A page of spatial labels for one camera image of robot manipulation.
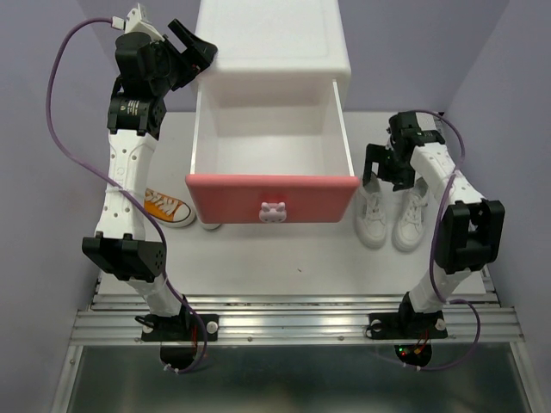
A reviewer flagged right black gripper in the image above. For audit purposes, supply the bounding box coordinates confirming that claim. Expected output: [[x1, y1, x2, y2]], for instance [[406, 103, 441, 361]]
[[362, 143, 414, 191]]

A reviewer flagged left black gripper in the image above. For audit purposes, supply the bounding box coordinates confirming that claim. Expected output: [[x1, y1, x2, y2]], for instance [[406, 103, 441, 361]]
[[151, 22, 217, 96]]

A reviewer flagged white sneaker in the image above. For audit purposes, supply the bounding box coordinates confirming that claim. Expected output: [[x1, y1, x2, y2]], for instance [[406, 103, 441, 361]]
[[393, 178, 429, 253], [354, 174, 387, 250]]

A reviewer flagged pink drawer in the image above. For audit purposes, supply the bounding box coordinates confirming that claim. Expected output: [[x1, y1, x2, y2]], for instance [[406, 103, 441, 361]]
[[185, 81, 360, 224]]

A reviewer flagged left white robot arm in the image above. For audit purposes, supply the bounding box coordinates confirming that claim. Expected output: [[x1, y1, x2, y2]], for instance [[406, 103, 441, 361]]
[[82, 20, 219, 342]]

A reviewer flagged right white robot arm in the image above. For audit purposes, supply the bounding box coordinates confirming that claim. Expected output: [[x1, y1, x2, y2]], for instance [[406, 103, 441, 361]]
[[362, 111, 505, 342]]

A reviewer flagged white shoe cabinet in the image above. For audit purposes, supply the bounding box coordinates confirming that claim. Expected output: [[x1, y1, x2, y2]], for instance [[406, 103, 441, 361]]
[[195, 1, 351, 136]]

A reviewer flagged left orange sneaker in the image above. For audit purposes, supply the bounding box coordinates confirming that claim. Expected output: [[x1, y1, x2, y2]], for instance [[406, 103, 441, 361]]
[[144, 188, 195, 228]]

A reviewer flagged orange sneaker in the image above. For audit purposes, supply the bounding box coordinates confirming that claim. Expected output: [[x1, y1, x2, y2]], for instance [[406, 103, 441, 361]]
[[199, 221, 221, 231], [144, 188, 195, 228]]

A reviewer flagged right orange sneaker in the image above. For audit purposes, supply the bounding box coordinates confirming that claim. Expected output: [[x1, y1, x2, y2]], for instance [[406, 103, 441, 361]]
[[199, 221, 221, 231]]

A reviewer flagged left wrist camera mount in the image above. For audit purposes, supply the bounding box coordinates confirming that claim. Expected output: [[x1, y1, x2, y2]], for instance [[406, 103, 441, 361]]
[[111, 3, 164, 41]]

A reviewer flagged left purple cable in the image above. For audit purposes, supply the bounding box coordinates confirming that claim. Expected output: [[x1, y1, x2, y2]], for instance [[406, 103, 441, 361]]
[[45, 16, 210, 374]]

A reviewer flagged aluminium mounting rail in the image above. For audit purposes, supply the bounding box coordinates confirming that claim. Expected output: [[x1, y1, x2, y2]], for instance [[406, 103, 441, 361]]
[[52, 282, 545, 412]]

